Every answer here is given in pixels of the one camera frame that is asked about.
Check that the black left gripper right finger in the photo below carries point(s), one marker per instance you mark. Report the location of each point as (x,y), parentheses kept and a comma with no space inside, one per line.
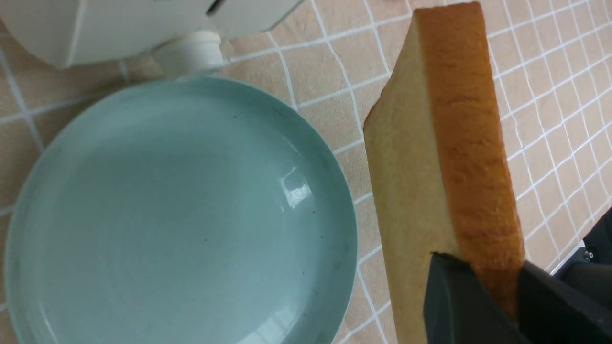
(575,309)

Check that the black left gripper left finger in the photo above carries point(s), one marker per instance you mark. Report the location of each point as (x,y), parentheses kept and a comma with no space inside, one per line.
(459,310)

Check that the toast slice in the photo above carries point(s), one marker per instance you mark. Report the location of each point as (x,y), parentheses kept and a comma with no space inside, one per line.
(438,165)

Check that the white two-slot toaster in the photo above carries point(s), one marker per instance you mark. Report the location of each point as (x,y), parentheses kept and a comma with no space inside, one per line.
(183,36)

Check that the orange checkered tablecloth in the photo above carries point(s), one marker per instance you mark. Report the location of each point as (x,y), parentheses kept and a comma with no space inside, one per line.
(551,66)

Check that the light green round plate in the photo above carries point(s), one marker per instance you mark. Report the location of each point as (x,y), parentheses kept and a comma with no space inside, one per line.
(201,211)

